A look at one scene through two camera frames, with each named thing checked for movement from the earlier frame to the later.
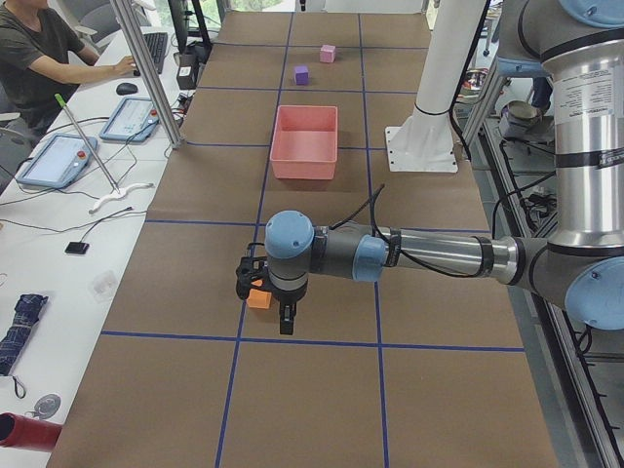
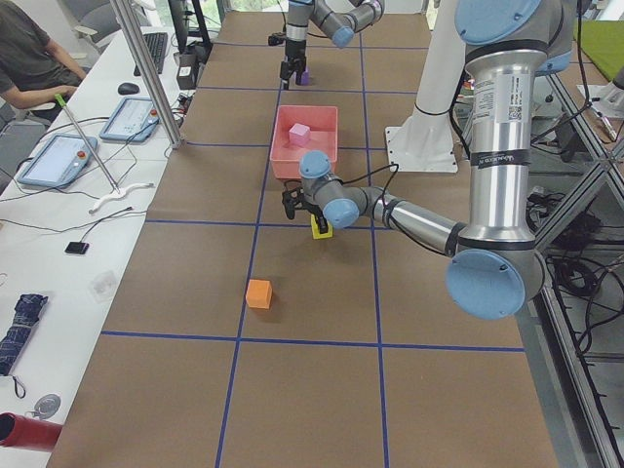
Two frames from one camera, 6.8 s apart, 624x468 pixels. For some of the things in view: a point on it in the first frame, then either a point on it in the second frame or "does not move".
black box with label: [190, 63] does not move
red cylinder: [25, 433] does not move
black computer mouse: [126, 88] does not move
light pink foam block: [328, 54] → [299, 135]
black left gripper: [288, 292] → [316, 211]
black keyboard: [157, 44] does not move
